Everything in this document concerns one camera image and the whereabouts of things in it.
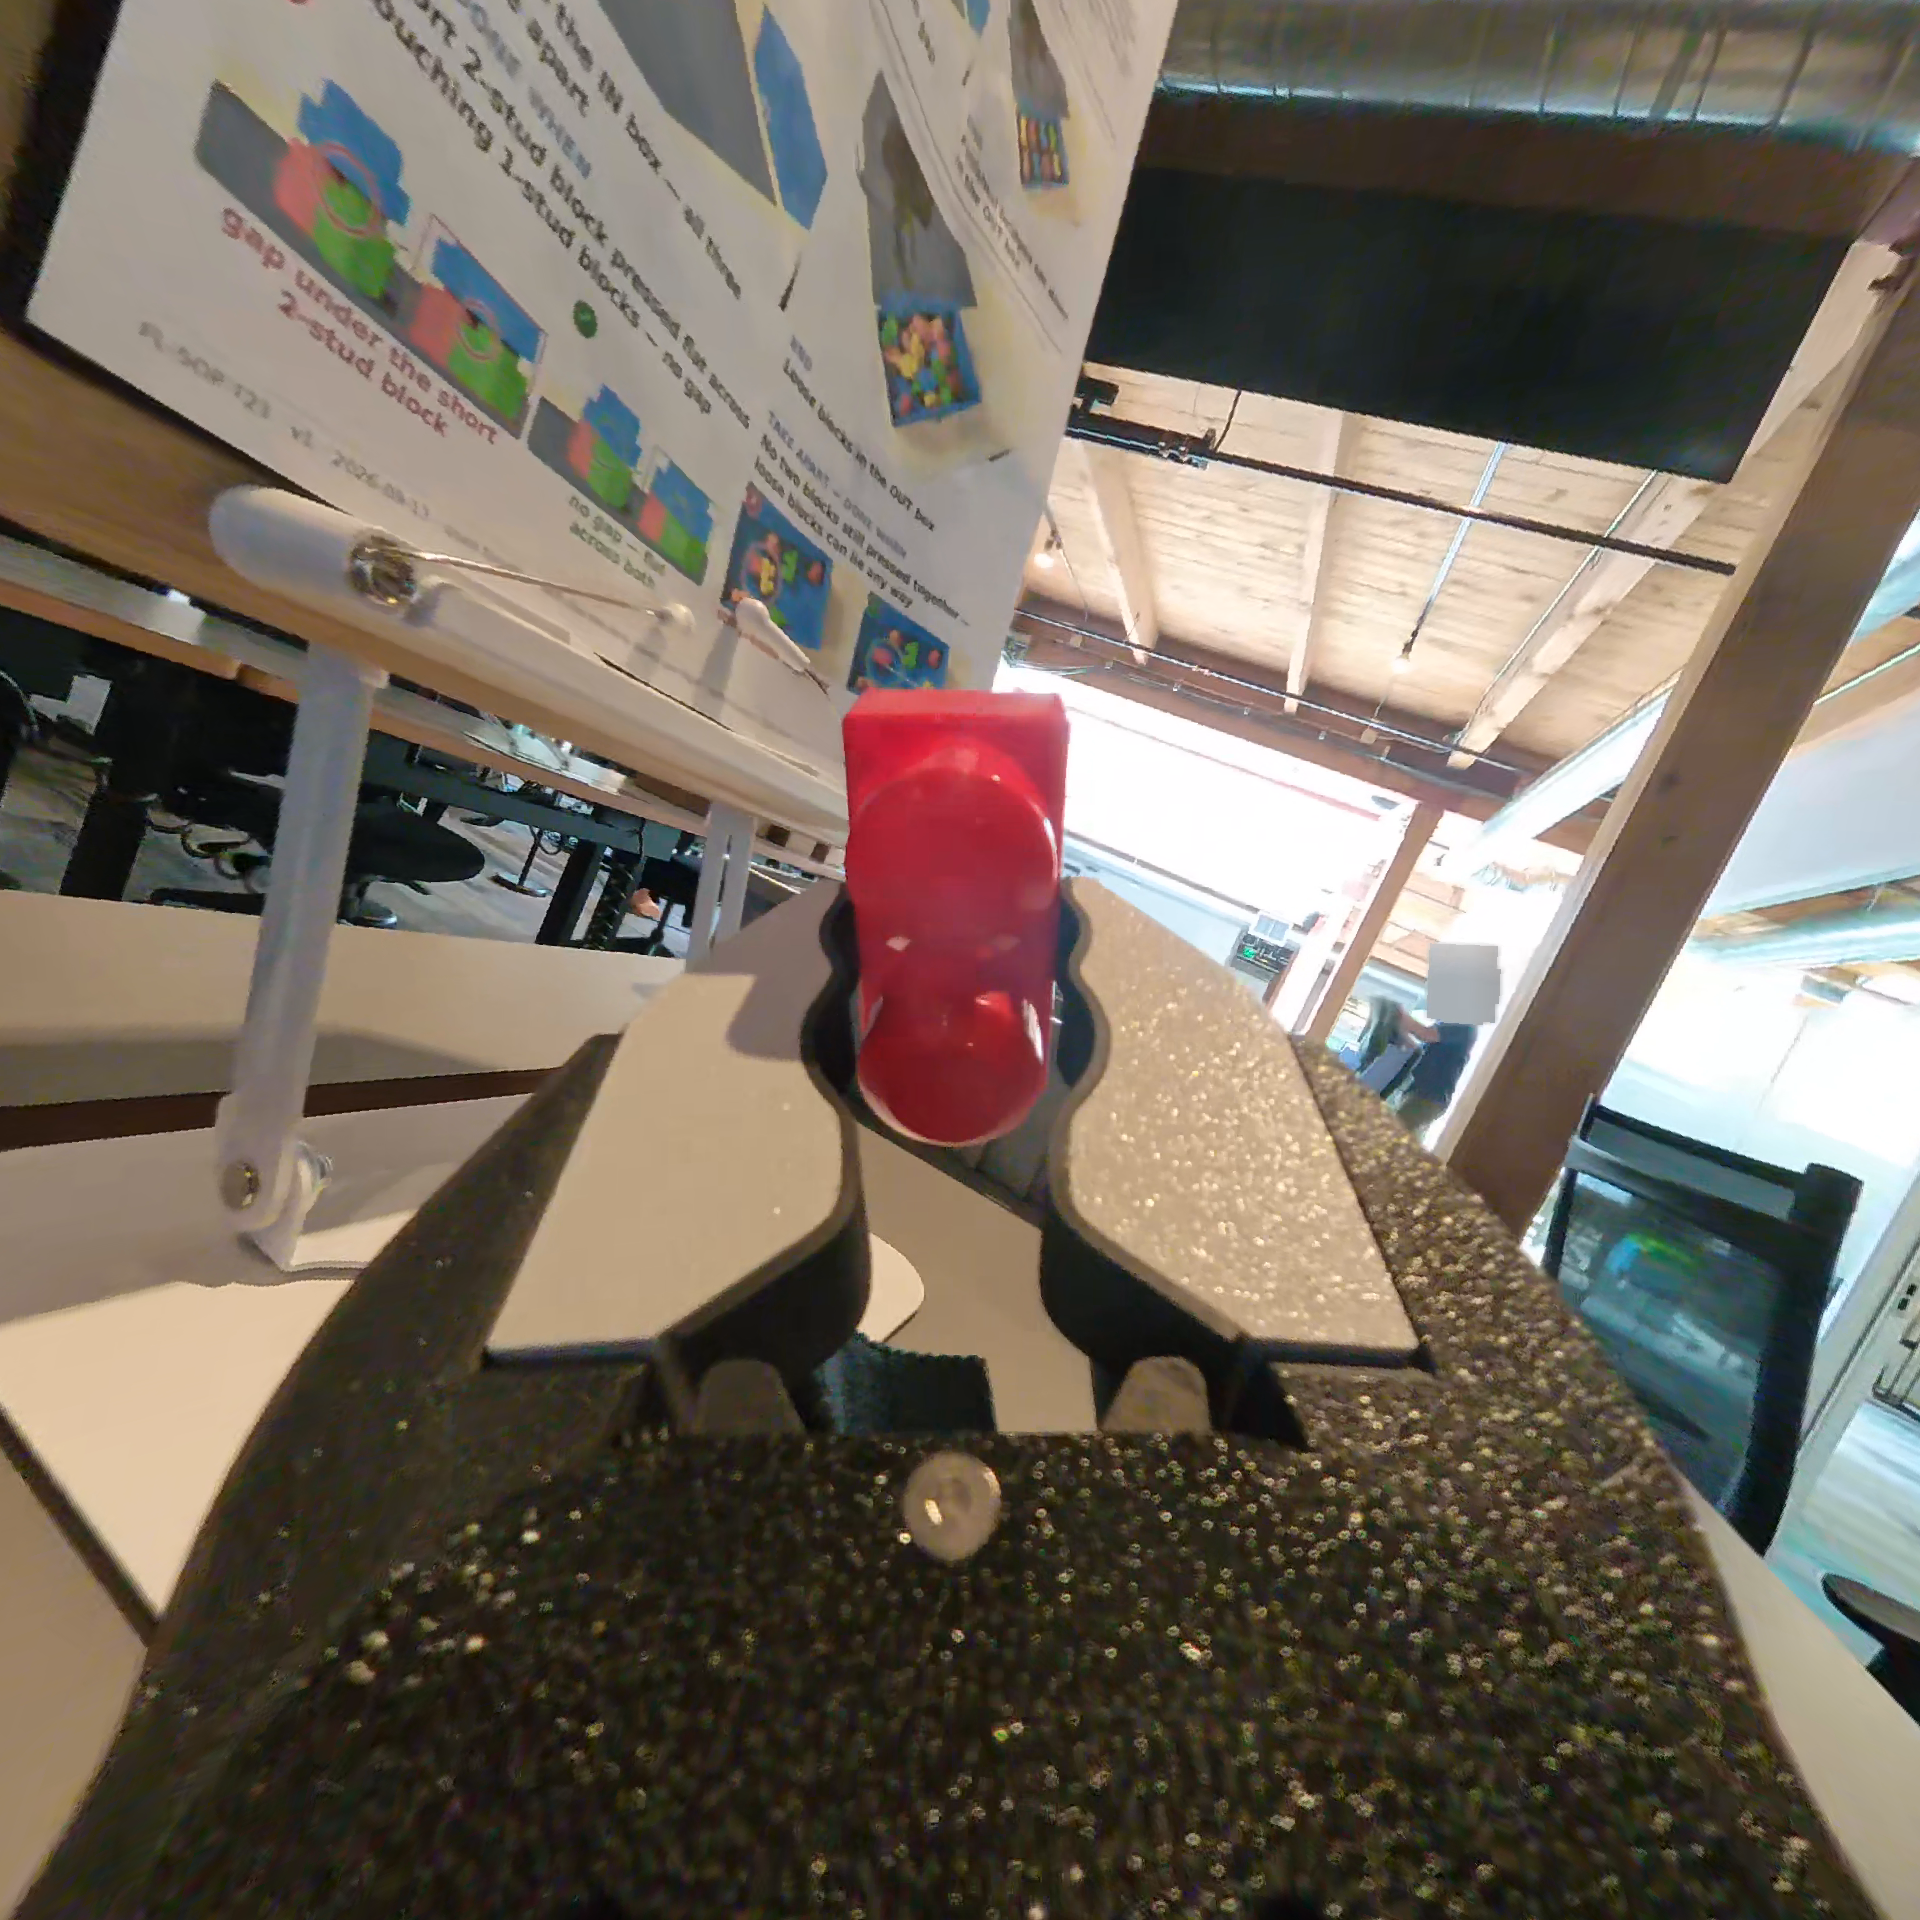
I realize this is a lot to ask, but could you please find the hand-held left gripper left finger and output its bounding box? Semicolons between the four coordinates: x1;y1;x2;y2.
486;884;876;1433

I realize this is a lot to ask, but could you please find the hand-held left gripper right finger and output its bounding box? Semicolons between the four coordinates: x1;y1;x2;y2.
1039;875;1425;1433

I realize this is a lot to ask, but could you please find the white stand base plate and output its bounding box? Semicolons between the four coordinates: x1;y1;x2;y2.
0;1093;925;1644

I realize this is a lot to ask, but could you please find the black ceiling panel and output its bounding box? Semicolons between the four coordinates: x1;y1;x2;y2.
1082;103;1863;485

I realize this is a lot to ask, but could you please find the silver elbow air duct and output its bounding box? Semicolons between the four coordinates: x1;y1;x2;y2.
1155;0;1920;159

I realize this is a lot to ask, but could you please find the wooden post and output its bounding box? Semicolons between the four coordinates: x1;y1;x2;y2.
1432;223;1920;1240

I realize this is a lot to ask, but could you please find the white ledge bar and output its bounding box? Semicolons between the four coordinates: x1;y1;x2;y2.
210;482;851;841

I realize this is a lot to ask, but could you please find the black mesh office chair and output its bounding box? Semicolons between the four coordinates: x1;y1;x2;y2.
1544;1102;1863;1554

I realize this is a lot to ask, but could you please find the paper instruction sheet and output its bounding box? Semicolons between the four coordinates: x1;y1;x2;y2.
22;0;1188;699

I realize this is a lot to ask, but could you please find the red two-stud toy block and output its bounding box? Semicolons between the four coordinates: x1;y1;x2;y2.
840;685;1070;1149

